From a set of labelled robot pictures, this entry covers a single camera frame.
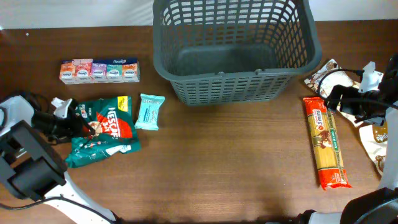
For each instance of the light blue snack bar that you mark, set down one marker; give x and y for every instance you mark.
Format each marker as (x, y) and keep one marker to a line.
(149, 112)

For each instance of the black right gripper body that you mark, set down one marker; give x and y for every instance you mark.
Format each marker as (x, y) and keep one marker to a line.
(364, 111)

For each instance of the multicolour tissue multipack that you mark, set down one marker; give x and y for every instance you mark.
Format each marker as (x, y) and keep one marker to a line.
(88, 70)

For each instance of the green Nescafe coffee bag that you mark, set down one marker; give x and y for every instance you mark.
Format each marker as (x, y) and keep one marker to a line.
(114, 129)

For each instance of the grey plastic basket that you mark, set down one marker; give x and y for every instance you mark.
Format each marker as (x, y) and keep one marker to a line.
(215, 52)

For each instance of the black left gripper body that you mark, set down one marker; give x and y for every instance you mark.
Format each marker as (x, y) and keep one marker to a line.
(60, 128)

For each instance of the orange San Remo spaghetti pack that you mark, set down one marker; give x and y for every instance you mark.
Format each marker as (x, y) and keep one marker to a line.
(326, 145)

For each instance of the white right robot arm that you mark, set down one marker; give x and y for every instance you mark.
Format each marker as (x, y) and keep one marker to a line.
(379, 206)

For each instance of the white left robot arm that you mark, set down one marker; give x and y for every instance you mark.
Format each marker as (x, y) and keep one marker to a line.
(31, 168)

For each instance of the beige brown nut pouch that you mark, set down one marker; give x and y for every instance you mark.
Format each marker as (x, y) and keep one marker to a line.
(374, 140)

